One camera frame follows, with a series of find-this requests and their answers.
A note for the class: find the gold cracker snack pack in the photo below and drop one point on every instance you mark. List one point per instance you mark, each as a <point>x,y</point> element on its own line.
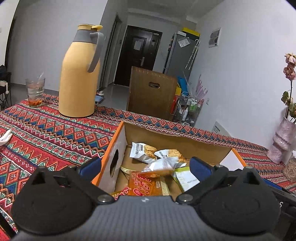
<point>170,153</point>

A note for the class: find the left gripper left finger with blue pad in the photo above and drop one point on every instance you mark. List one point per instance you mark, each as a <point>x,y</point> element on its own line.
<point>90,169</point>

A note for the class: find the grey refrigerator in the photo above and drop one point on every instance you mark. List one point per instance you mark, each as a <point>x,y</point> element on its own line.
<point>181,54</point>

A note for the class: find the clear container of seeds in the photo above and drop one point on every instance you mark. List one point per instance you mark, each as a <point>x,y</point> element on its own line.
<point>290,170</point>

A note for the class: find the red cardboard pumpkin box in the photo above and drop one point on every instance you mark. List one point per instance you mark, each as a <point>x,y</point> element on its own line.
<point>139,162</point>

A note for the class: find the colourful patterned tablecloth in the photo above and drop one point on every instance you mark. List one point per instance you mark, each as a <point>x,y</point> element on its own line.
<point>44,198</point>

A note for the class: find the wire rack with bottles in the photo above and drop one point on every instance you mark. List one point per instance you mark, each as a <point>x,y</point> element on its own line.
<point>187,109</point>

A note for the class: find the black folding chair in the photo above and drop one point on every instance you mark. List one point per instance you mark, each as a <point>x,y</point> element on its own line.
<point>5,87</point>

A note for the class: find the brown wooden chair back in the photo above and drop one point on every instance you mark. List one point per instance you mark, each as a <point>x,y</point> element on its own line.
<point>151,93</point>

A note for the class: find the green white snack pack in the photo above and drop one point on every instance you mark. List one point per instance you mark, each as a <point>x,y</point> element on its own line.
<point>184,178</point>

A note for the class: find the glass cup with drink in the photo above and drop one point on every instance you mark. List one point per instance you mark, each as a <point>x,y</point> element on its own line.
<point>35,91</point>

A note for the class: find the pink textured vase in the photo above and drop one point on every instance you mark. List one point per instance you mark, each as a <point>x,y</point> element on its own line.
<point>281,149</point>

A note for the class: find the white printed snack pack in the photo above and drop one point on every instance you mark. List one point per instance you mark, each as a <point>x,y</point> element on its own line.
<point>164,164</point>

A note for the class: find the yellow thermos jug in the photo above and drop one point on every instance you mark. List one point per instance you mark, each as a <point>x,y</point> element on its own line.
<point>80,71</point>

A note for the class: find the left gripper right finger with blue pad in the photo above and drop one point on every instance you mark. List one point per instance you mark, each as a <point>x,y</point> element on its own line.
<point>200,169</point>

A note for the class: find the white wall panel box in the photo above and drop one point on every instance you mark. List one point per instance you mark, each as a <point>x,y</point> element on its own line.
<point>214,38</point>

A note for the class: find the orange striped biscuit pack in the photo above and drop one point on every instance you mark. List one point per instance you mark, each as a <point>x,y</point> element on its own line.
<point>142,186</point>

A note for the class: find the dried pink roses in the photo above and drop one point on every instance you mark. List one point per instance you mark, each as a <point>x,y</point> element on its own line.
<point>289,72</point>

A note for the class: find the white crumpled cloth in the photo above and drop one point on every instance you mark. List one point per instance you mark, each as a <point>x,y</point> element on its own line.
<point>5,137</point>

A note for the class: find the white cracker snack pack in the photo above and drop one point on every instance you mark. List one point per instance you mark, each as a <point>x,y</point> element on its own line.
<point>143,152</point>

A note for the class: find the yellow box on fridge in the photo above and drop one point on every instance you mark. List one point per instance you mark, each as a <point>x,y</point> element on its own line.
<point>190,32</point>

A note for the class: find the black entrance door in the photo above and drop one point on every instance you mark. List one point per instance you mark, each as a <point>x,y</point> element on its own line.
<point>139,49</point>

